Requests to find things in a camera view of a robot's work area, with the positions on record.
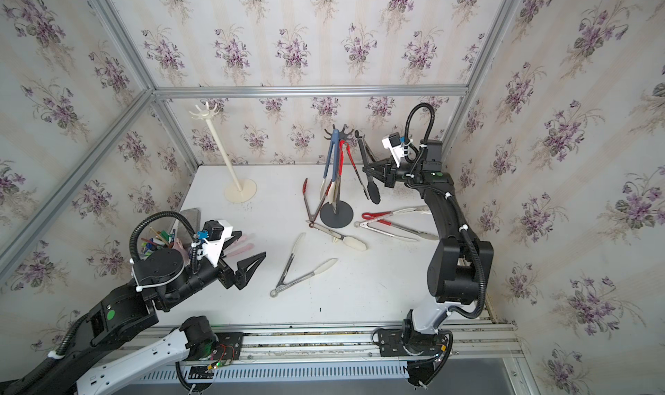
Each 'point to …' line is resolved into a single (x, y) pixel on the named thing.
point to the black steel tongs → (370, 158)
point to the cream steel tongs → (281, 285)
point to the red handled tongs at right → (373, 215)
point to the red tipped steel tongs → (313, 216)
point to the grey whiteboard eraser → (193, 216)
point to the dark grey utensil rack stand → (344, 213)
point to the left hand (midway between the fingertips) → (254, 244)
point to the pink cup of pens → (162, 241)
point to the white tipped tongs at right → (366, 223)
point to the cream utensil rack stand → (239, 191)
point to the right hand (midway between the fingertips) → (371, 169)
